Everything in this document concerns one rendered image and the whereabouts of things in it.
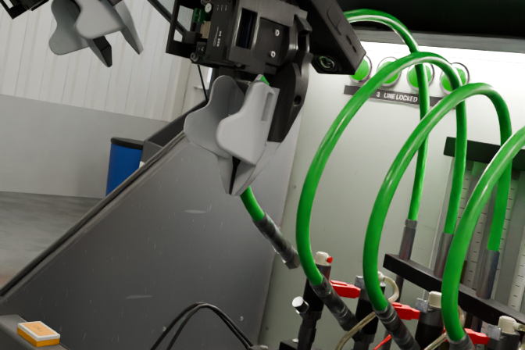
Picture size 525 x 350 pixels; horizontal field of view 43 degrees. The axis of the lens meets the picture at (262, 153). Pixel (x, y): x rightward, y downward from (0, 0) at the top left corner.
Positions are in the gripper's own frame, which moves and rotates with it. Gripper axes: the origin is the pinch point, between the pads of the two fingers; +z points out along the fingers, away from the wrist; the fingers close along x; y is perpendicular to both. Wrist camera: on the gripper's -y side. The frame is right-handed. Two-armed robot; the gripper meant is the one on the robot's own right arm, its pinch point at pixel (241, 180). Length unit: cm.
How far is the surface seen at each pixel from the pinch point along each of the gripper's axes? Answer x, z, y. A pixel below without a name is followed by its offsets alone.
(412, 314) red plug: -0.1, 14.2, -32.8
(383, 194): 4.3, -0.4, -14.2
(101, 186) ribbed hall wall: -613, 107, -410
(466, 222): 12.3, 0.2, -14.9
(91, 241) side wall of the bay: -42.9, 16.6, -16.6
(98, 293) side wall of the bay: -43, 25, -19
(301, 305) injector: -11.2, 16.3, -25.9
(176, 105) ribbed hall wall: -603, 0, -491
